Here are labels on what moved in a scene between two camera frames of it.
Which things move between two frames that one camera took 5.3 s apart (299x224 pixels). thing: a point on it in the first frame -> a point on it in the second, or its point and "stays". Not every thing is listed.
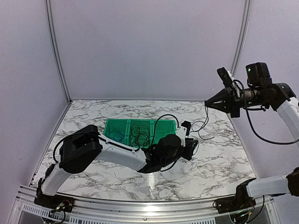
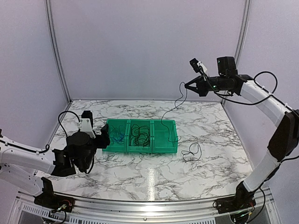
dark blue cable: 200,127 -> 176,107
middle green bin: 140,133 stays
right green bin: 164,127 stays
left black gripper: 190,148 -> 103,138
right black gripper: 231,101 -> 201,88
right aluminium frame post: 241,37 stays
